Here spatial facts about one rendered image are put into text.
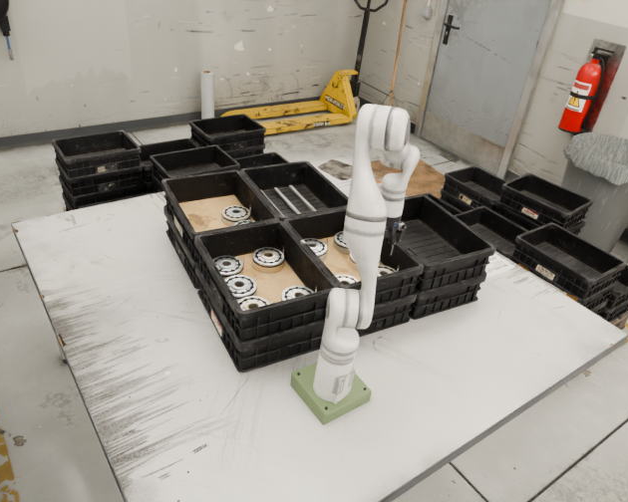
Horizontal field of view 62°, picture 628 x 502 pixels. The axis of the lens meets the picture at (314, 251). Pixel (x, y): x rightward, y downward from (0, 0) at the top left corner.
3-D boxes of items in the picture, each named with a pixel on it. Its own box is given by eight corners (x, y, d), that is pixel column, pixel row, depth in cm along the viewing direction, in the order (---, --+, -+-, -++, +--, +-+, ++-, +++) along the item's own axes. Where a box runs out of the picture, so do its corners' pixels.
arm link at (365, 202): (355, 102, 108) (339, 221, 115) (401, 108, 105) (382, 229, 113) (364, 103, 116) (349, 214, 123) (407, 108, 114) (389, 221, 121)
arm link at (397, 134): (419, 133, 131) (386, 128, 134) (411, 104, 106) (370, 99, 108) (412, 169, 132) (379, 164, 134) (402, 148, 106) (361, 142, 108)
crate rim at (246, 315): (340, 296, 147) (341, 289, 146) (239, 322, 135) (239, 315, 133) (280, 225, 176) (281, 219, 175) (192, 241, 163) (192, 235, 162)
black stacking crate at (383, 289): (418, 298, 166) (425, 268, 159) (336, 321, 153) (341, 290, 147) (353, 234, 194) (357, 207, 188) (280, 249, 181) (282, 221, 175)
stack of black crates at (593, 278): (590, 336, 262) (629, 263, 237) (555, 358, 246) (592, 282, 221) (523, 292, 288) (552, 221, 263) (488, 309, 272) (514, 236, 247)
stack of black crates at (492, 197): (509, 238, 334) (526, 191, 315) (478, 250, 319) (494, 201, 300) (462, 210, 360) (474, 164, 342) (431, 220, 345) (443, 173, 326)
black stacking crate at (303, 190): (352, 233, 194) (357, 206, 188) (279, 248, 181) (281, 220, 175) (304, 186, 222) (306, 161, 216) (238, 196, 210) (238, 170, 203)
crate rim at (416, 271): (425, 273, 160) (426, 267, 159) (340, 296, 147) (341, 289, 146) (357, 211, 189) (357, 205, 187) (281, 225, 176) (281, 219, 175)
